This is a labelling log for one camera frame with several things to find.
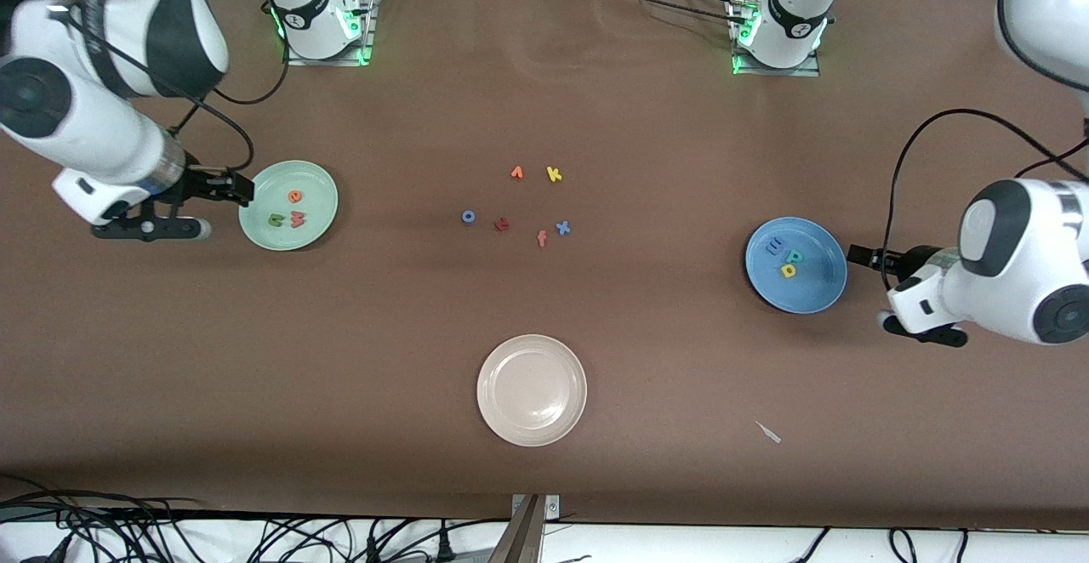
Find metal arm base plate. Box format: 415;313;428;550
283;0;375;67
730;0;822;77

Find tangled black cables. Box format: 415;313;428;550
0;474;511;563

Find green plate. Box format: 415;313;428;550
238;160;339;252

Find beige plate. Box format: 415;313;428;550
476;334;588;447

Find black cable at arm base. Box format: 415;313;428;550
608;0;741;24

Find metal table edge bracket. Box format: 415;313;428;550
487;494;561;563

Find blue plate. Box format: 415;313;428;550
745;217;848;315

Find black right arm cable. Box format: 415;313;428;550
47;0;290;174

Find brown table cover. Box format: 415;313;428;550
0;0;1089;532

